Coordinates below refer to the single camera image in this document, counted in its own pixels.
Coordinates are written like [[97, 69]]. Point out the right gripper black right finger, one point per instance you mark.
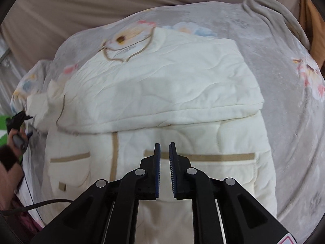
[[187, 181]]

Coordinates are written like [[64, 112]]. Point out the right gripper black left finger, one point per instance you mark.
[[144, 182]]

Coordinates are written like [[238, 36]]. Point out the cream quilted jacket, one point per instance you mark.
[[163, 87]]

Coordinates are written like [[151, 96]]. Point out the maroon clothing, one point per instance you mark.
[[23, 219]]

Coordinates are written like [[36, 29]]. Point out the person's left hand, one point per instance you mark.
[[11, 171]]

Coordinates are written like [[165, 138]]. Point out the green object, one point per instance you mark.
[[3, 130]]

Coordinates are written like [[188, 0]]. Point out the beige curtain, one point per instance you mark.
[[34, 29]]

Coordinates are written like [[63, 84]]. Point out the grey floral blanket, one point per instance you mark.
[[276, 50]]

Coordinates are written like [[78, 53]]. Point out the orange fabric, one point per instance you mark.
[[313, 25]]

